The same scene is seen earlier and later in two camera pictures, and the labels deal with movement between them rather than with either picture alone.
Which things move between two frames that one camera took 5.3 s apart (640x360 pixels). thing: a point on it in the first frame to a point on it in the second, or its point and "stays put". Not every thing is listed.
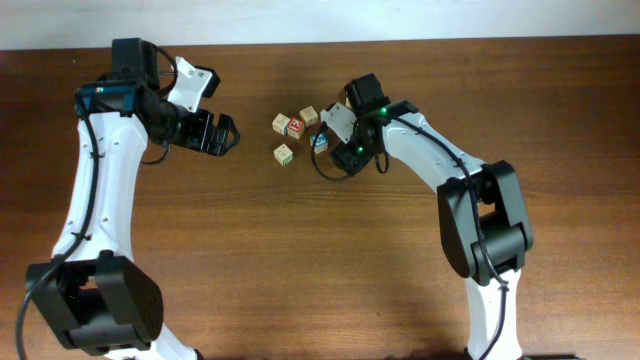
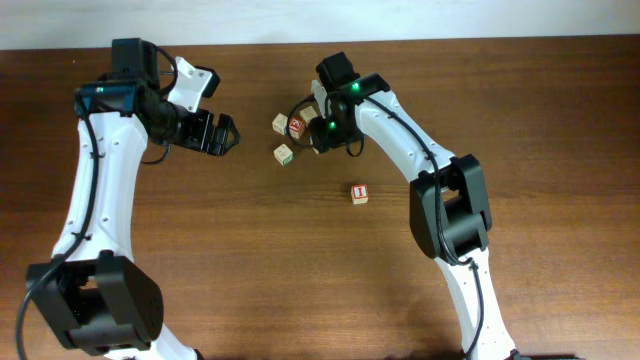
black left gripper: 220,144 stays put
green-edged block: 309,116 stays put
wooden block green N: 283,154 stays put
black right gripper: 346,161 to 321,142
